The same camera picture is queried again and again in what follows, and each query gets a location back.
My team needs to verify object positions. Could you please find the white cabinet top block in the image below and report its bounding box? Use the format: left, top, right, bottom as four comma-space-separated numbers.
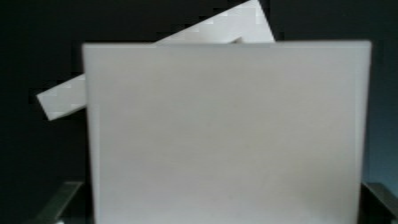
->
83, 41, 371, 224

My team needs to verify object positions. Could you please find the white U-shaped fence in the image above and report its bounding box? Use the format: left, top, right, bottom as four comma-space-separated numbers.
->
33, 0, 277, 122

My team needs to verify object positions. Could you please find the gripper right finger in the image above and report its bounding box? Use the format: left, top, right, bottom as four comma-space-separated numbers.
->
364, 183, 398, 224

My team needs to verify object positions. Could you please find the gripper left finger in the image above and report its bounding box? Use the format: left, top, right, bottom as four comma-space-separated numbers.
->
32, 181, 83, 224

